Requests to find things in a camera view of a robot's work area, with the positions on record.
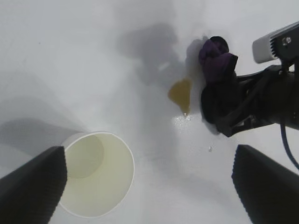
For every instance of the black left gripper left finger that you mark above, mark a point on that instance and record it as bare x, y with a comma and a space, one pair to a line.
30, 186

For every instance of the black and purple cloth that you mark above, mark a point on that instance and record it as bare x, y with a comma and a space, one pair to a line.
215, 65

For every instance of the brown liquid spill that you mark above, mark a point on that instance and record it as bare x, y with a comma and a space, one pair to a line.
181, 93

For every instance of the white paper cup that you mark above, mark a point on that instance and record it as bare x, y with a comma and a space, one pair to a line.
105, 175

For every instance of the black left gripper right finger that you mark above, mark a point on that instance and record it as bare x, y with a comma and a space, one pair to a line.
268, 186

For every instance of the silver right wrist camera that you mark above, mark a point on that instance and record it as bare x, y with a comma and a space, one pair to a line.
264, 49

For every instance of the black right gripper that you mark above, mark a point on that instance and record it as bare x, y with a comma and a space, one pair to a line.
275, 98

